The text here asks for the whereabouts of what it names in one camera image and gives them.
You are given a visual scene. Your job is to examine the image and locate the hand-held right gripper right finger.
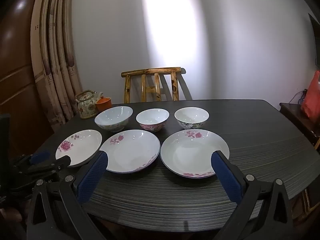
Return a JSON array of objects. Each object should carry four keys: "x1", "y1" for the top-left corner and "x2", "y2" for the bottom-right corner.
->
[{"x1": 211, "y1": 150, "x2": 294, "y2": 240}]

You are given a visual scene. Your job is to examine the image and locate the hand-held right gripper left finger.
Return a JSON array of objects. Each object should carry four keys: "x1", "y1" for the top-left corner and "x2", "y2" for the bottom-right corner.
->
[{"x1": 26, "y1": 150, "x2": 109, "y2": 240}]

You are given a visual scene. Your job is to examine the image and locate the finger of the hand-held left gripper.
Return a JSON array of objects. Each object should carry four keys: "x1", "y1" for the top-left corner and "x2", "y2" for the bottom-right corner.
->
[
  {"x1": 24, "y1": 155, "x2": 72, "y2": 177},
  {"x1": 15, "y1": 150, "x2": 52, "y2": 166}
]

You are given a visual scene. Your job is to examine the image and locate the small white pink-peony plate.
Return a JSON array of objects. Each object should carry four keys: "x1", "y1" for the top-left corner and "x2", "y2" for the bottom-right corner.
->
[{"x1": 55, "y1": 129, "x2": 103, "y2": 168}]

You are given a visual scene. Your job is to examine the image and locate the large white pink-floral plate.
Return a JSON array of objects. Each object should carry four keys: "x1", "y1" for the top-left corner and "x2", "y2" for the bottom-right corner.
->
[{"x1": 160, "y1": 129, "x2": 230, "y2": 178}]

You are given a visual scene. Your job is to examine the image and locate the medium white pink-floral plate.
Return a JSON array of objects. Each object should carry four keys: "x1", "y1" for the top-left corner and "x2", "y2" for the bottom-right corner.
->
[{"x1": 99, "y1": 129, "x2": 161, "y2": 173}]

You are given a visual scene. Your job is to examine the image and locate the pale blue floral bowl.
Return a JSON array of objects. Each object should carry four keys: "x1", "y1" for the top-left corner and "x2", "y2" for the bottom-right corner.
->
[{"x1": 94, "y1": 106, "x2": 133, "y2": 132}]

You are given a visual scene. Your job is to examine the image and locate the white dark-floral bowl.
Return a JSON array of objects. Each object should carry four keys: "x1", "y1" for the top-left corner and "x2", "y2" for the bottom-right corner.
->
[{"x1": 174, "y1": 107, "x2": 209, "y2": 130}]

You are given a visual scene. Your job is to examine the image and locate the pink floral bowl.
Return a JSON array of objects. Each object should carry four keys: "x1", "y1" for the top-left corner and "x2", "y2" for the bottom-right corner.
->
[{"x1": 136, "y1": 108, "x2": 169, "y2": 132}]

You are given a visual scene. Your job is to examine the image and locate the floral ceramic teapot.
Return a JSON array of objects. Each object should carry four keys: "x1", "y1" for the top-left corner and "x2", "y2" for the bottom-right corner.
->
[{"x1": 75, "y1": 90, "x2": 104, "y2": 119}]

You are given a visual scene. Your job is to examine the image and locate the orange cup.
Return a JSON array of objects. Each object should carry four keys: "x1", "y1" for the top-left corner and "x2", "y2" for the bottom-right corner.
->
[{"x1": 96, "y1": 97, "x2": 112, "y2": 112}]

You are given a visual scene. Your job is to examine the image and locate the brown wooden wardrobe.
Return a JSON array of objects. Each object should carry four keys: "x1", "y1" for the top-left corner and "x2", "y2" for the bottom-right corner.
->
[{"x1": 0, "y1": 0, "x2": 54, "y2": 155}]

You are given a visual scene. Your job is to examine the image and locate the dark wooden side cabinet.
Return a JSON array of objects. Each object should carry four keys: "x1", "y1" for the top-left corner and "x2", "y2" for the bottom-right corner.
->
[{"x1": 279, "y1": 102, "x2": 320, "y2": 153}]

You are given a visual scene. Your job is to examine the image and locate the beige patterned curtain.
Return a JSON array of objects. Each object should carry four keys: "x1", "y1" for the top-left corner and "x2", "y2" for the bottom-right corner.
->
[{"x1": 30, "y1": 0, "x2": 84, "y2": 132}]

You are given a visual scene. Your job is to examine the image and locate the red plastic bag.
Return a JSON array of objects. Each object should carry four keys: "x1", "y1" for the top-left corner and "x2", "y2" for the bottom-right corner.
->
[{"x1": 301, "y1": 70, "x2": 320, "y2": 119}]

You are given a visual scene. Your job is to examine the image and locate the wooden chair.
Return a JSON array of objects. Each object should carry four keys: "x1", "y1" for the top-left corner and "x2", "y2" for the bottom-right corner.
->
[{"x1": 121, "y1": 67, "x2": 187, "y2": 104}]

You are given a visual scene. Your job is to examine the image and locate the yellow wooden furniture frame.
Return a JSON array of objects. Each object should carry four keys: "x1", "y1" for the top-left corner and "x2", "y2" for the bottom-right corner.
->
[{"x1": 299, "y1": 137, "x2": 320, "y2": 220}]

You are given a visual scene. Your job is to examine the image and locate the thin dark cable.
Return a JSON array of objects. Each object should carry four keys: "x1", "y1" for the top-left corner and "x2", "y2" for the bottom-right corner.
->
[{"x1": 289, "y1": 89, "x2": 308, "y2": 105}]

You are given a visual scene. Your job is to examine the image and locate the dark wall screen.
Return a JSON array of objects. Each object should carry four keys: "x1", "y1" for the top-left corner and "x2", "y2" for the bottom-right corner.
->
[{"x1": 307, "y1": 12, "x2": 320, "y2": 67}]

